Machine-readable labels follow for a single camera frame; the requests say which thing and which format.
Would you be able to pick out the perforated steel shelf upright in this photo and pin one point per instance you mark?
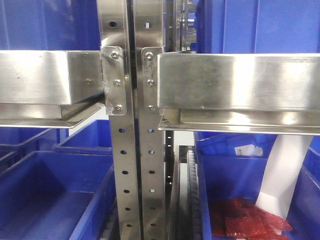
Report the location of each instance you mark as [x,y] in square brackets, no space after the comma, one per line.
[115,53]

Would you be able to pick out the blue rear middle bin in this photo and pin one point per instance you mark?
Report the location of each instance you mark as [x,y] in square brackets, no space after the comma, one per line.
[92,139]

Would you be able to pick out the blue bin with red bags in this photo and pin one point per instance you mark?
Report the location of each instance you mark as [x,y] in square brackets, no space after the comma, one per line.
[224,175]

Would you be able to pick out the white label in bin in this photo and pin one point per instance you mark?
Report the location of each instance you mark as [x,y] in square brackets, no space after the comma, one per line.
[249,150]

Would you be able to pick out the roller track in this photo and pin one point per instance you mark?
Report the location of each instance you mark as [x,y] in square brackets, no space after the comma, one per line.
[189,222]

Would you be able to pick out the right perforated steel upright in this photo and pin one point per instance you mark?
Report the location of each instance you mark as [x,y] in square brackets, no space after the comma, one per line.
[149,42]

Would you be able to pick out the blue upper right bin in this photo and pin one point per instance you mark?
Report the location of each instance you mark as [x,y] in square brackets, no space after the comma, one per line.
[258,26]

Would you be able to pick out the red plastic bags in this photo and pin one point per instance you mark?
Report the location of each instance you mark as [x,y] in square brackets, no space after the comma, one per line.
[238,218]

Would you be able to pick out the blue bin lower left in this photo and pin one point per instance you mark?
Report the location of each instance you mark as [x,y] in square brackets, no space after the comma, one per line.
[56,196]

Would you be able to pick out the blue upper left bin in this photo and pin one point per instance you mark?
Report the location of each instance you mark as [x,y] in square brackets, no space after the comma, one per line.
[49,25]

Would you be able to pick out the right steel shelf rail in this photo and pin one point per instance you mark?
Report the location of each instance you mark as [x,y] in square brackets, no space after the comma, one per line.
[274,93]

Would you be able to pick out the steel shelf rail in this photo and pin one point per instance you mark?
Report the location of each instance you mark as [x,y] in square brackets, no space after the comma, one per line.
[274,93]
[49,89]

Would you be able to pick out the left steel shelf rail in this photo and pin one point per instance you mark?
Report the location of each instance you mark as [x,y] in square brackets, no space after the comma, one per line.
[49,89]

